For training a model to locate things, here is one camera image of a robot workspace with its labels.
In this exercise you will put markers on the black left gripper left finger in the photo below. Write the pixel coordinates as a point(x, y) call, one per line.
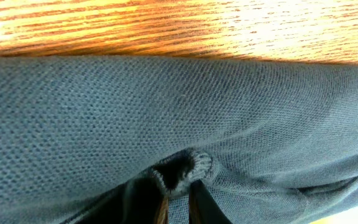
point(139, 201)

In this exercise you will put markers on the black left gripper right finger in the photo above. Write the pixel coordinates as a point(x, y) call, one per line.
point(202, 207)

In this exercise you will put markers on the blue polo shirt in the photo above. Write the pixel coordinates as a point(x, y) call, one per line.
point(272, 142)

